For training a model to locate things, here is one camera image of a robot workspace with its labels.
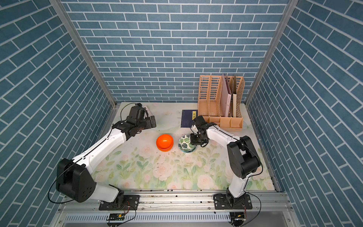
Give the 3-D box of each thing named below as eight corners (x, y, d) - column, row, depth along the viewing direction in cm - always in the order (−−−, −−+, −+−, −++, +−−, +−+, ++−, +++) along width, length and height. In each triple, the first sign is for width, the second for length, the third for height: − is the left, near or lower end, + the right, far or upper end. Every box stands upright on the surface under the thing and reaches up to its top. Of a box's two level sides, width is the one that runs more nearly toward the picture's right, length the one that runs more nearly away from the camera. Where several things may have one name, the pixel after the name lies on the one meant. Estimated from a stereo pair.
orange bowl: (156, 153, 93) (155, 148, 88) (159, 139, 100) (157, 134, 95) (173, 153, 93) (172, 149, 88) (174, 139, 100) (173, 134, 95)
